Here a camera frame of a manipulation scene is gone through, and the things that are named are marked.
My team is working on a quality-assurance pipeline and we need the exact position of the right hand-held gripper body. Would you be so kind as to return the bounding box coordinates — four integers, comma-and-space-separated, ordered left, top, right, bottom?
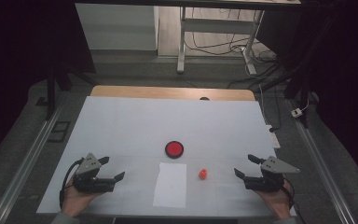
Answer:
244, 156, 301, 193

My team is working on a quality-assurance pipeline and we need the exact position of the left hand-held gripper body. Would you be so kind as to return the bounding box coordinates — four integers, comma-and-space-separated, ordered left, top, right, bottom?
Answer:
72, 152, 116, 194

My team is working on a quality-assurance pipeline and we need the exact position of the round red ink pad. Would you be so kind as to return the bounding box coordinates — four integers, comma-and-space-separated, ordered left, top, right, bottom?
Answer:
164, 140, 185, 160

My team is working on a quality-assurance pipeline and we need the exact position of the person's right hand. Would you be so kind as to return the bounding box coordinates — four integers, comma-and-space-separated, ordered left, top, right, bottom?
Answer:
255, 180, 293, 221

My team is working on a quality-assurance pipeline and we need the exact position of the person's left hand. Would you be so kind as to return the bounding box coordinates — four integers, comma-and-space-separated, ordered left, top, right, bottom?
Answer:
61, 176, 104, 218

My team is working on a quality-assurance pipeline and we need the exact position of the white power strip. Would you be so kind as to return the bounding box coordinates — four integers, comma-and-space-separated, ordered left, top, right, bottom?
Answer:
266, 124, 282, 149

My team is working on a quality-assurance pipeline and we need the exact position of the large white table cover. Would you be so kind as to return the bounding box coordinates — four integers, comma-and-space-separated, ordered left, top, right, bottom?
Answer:
36, 95, 296, 217

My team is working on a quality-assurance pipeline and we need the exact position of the white paper sheet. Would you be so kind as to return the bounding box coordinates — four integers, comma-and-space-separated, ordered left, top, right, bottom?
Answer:
152, 161, 187, 209

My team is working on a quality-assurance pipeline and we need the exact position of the small white adapter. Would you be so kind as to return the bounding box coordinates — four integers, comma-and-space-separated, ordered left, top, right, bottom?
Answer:
290, 107, 304, 119

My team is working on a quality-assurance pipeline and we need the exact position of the black metal stand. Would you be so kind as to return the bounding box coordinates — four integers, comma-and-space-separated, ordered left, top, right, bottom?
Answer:
44, 60, 98, 121
260, 6, 339, 129

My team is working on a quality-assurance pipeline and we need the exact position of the white metal stand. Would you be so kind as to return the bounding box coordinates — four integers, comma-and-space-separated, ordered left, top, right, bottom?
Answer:
185, 7, 282, 91

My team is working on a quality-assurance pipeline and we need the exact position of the dark curtain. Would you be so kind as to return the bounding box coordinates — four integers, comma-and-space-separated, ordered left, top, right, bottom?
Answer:
256, 0, 358, 190
0, 0, 97, 171

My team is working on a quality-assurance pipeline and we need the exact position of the white cabinet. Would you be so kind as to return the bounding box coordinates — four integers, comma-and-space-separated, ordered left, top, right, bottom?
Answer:
75, 3, 159, 51

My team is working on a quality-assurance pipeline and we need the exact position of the white-legged desk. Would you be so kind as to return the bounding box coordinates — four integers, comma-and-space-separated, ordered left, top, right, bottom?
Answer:
74, 0, 302, 76

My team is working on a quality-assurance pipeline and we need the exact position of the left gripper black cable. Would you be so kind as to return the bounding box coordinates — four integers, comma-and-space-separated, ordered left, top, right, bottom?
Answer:
59, 157, 85, 209

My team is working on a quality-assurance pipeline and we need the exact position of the aluminium floor rail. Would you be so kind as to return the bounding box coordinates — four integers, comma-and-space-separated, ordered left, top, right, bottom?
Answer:
0, 102, 63, 224
287, 99, 357, 224

